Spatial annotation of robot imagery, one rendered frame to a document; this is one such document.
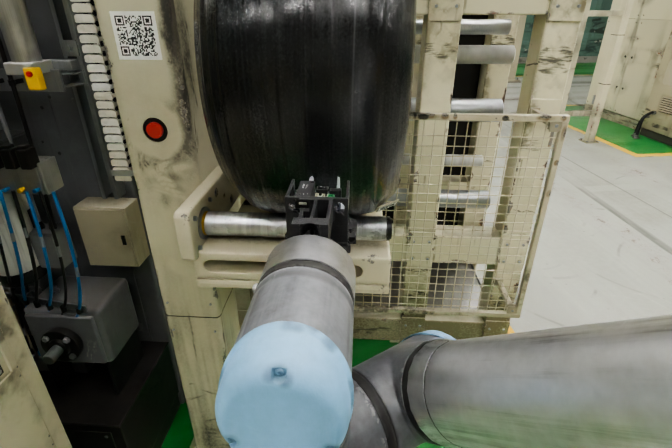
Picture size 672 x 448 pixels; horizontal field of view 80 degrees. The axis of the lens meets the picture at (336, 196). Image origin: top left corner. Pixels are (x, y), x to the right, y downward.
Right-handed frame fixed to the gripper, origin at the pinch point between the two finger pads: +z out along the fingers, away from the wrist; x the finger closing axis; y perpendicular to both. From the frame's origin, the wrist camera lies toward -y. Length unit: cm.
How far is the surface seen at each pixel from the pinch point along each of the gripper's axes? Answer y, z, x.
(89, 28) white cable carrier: 23, 17, 41
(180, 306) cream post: -35, 16, 35
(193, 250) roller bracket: -12.7, 4.9, 24.1
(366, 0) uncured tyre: 26.8, -1.3, -4.9
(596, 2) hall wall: 32, 1015, -539
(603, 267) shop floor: -100, 134, -136
